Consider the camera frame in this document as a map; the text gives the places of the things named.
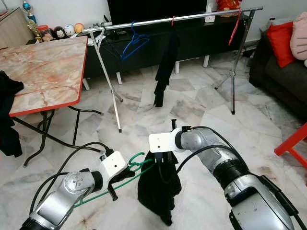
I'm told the green plastic hanger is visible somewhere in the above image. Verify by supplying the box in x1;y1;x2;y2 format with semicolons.
73;152;160;207

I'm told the black ribbed knit garment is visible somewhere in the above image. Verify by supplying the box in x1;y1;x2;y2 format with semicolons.
137;149;177;227

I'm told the blue plastic hanger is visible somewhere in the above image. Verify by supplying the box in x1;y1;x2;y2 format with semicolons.
120;22;150;61

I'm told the black cloth garment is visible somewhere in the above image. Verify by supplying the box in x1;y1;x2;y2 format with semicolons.
0;70;24;158

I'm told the black printed t-shirt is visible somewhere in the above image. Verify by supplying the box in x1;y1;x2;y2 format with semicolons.
153;24;180;107

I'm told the black TV cabinet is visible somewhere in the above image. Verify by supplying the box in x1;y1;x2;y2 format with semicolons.
86;17;255;80

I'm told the red plastic stool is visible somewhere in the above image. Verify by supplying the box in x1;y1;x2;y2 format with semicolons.
274;122;307;185

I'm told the marble pattern folding table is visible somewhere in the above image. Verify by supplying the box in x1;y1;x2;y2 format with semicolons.
0;36;104;168

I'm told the dark brown sofa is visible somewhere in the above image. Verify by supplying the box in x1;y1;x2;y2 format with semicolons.
249;31;307;113

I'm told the silver metal clothes rack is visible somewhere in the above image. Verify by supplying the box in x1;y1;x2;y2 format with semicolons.
82;6;264;133

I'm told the black flat screen television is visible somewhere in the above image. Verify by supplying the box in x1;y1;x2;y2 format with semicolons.
106;0;209;24

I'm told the Mickey Mouse plush head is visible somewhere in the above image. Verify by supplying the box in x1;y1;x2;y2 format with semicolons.
53;26;66;40

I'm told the red cushion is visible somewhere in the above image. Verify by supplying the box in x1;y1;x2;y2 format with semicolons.
266;21;295;68

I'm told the red laughing Buddha statue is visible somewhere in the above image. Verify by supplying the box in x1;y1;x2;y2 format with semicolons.
216;0;242;11

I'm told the pink Hello Kitty cushion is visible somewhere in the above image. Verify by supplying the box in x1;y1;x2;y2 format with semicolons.
290;12;307;60

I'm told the light wooden sideboard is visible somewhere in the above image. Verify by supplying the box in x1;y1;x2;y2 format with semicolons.
0;7;32;48

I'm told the trophy with blue ball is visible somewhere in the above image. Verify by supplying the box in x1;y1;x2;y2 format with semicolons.
22;0;36;24

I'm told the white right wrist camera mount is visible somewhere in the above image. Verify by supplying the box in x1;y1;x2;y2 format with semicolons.
149;131;185;154

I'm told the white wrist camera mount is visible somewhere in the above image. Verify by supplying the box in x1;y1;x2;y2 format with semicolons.
100;150;129;182
149;131;185;154

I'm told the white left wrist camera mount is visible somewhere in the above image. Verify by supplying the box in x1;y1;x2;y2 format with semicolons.
100;150;129;182

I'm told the red wire hanger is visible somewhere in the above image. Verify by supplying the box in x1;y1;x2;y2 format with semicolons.
229;10;242;46

